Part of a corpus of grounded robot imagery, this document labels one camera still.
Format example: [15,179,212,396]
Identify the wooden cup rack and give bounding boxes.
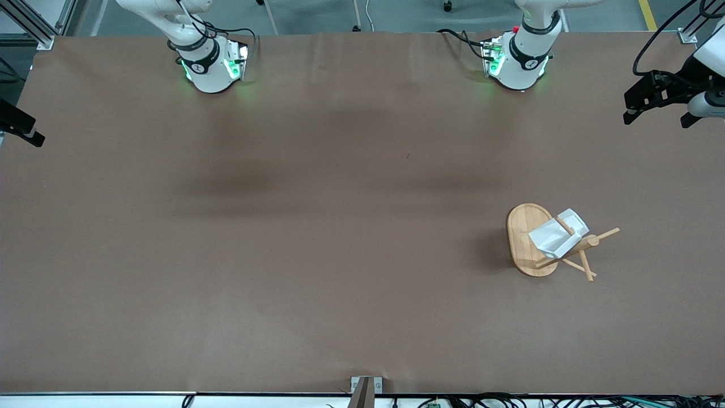
[506,203,621,282]

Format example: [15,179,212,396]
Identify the white angular cup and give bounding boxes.
[528,209,591,260]

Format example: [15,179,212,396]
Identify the brown table cover sheet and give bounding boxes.
[0,31,725,396]

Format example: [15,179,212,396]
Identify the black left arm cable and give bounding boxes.
[633,0,725,77]

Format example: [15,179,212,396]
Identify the black cable bundle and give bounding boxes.
[419,392,725,408]

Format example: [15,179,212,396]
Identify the metal table edge bracket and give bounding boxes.
[350,376,383,408]

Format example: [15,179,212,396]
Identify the metal base connector plate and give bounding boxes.
[225,40,250,81]
[481,37,505,77]

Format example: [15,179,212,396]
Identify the aluminium frame post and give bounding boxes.
[0,0,77,50]
[677,0,725,45]

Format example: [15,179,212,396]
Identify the black base cable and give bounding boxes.
[437,28,488,60]
[170,0,258,54]

